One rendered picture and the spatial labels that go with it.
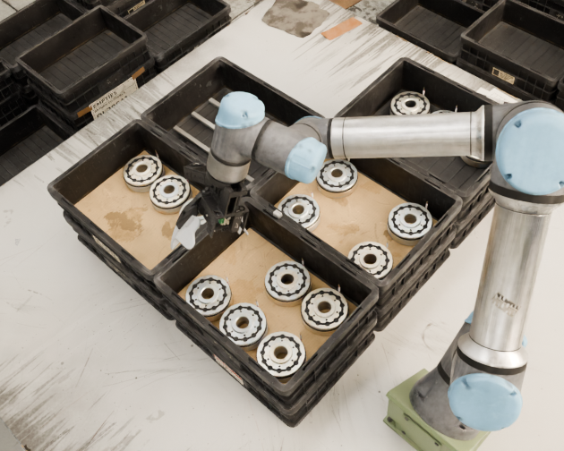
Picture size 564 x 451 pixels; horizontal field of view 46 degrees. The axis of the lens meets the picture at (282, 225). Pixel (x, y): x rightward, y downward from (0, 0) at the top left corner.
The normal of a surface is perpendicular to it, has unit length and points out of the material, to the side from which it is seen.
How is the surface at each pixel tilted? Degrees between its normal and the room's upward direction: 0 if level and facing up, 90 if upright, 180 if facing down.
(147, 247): 0
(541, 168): 45
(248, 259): 0
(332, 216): 0
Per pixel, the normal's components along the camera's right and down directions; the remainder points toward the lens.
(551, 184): -0.25, 0.17
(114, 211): -0.08, -0.57
